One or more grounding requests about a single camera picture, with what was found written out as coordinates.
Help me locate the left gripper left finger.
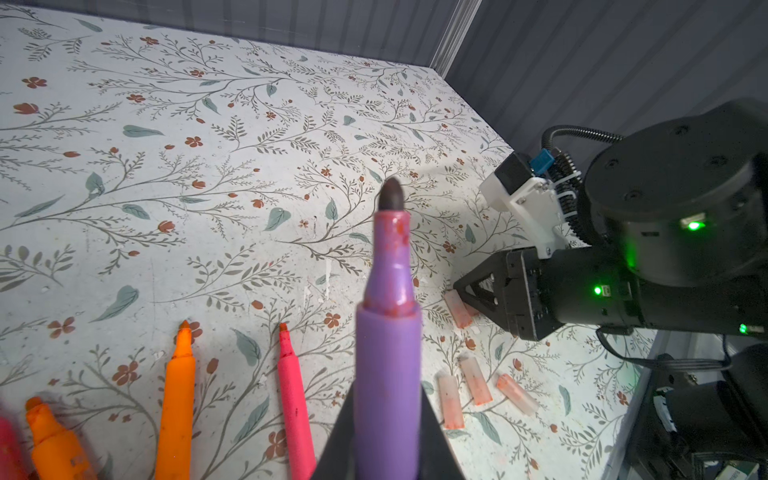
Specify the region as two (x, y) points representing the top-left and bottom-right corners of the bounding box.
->
(311, 383), (357, 480)

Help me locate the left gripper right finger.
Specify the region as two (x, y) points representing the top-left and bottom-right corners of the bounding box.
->
(418, 395), (465, 480)

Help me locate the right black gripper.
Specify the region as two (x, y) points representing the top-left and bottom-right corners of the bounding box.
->
(453, 248), (645, 341)

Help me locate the translucent pink pen cap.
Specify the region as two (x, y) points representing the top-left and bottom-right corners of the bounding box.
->
(496, 374), (539, 416)
(443, 290), (479, 329)
(459, 356), (493, 406)
(437, 372), (465, 430)

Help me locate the pink marker pen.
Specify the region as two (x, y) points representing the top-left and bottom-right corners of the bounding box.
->
(0, 417), (27, 480)
(277, 323), (316, 480)

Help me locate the purple marker pen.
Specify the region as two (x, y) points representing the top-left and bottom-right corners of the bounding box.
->
(354, 178), (422, 479)

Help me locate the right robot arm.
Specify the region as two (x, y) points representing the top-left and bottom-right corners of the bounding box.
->
(454, 99), (767, 479)

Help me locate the orange marker pen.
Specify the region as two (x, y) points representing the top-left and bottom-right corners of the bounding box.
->
(155, 320), (196, 479)
(25, 397), (97, 480)

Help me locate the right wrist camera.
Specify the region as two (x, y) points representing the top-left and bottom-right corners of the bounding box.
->
(480, 151), (568, 259)

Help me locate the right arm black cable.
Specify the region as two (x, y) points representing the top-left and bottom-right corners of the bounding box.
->
(541, 124), (625, 247)

